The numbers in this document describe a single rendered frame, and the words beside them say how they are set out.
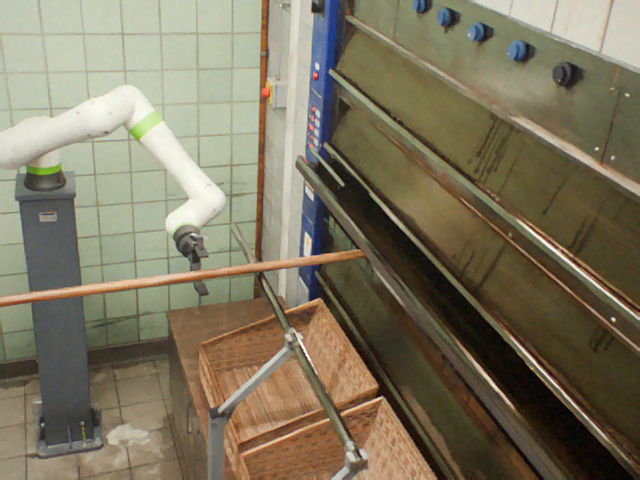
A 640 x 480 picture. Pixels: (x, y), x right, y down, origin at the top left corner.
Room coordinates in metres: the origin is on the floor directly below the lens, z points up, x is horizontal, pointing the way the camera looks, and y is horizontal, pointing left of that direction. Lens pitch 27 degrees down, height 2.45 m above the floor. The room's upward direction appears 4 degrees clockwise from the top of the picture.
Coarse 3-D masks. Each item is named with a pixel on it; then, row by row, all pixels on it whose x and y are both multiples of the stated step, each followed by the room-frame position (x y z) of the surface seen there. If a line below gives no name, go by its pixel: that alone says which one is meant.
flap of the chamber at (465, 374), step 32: (320, 192) 2.30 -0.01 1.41; (352, 192) 2.34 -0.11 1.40; (384, 224) 2.13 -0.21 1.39; (416, 256) 1.94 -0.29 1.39; (416, 288) 1.75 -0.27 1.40; (448, 288) 1.78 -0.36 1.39; (448, 320) 1.61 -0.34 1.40; (480, 320) 1.64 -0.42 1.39; (448, 352) 1.48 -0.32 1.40; (480, 352) 1.49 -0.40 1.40; (512, 352) 1.52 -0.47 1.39; (512, 384) 1.38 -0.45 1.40; (544, 384) 1.41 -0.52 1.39; (544, 416) 1.29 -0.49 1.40; (576, 448) 1.20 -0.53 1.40
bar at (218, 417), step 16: (240, 240) 2.37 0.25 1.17; (272, 304) 1.99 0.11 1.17; (288, 320) 1.90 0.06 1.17; (288, 336) 1.83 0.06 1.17; (288, 352) 1.81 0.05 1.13; (304, 352) 1.75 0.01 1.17; (272, 368) 1.80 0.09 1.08; (304, 368) 1.69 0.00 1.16; (256, 384) 1.78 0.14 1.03; (320, 384) 1.62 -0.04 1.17; (240, 400) 1.76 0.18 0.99; (320, 400) 1.57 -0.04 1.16; (208, 416) 1.76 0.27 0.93; (224, 416) 1.74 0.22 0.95; (336, 416) 1.50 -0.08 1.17; (208, 432) 1.76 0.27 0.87; (224, 432) 1.74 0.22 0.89; (224, 448) 1.74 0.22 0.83; (352, 448) 1.40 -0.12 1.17; (208, 464) 1.75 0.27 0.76; (352, 464) 1.36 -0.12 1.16
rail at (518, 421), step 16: (304, 160) 2.51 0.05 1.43; (336, 208) 2.17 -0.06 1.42; (352, 224) 2.05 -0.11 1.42; (368, 240) 1.95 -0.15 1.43; (384, 256) 1.86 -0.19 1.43; (416, 304) 1.64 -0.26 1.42; (432, 320) 1.57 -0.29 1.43; (448, 336) 1.50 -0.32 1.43; (464, 352) 1.44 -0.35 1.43; (480, 368) 1.39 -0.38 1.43; (480, 384) 1.35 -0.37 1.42; (496, 400) 1.29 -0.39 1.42; (512, 416) 1.24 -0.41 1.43; (528, 432) 1.20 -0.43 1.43; (544, 448) 1.16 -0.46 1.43; (560, 464) 1.12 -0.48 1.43
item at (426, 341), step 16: (336, 224) 2.54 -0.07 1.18; (352, 240) 2.42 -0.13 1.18; (368, 272) 2.25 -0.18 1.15; (384, 288) 2.13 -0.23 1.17; (400, 304) 2.02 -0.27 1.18; (416, 320) 1.94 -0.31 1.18; (416, 336) 1.91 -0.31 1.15; (432, 352) 1.82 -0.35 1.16; (448, 368) 1.73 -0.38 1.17; (464, 384) 1.66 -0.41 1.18; (480, 400) 1.60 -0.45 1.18; (480, 416) 1.57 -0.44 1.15; (496, 432) 1.50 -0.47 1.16; (512, 448) 1.44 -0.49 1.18; (528, 464) 1.38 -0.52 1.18
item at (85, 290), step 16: (320, 256) 2.24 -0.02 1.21; (336, 256) 2.25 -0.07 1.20; (352, 256) 2.27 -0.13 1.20; (192, 272) 2.08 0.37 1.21; (208, 272) 2.09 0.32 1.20; (224, 272) 2.11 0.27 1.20; (240, 272) 2.13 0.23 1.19; (256, 272) 2.15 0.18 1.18; (80, 288) 1.96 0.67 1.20; (96, 288) 1.97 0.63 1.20; (112, 288) 1.98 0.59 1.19; (128, 288) 2.00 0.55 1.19; (0, 304) 1.87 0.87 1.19; (16, 304) 1.89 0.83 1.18
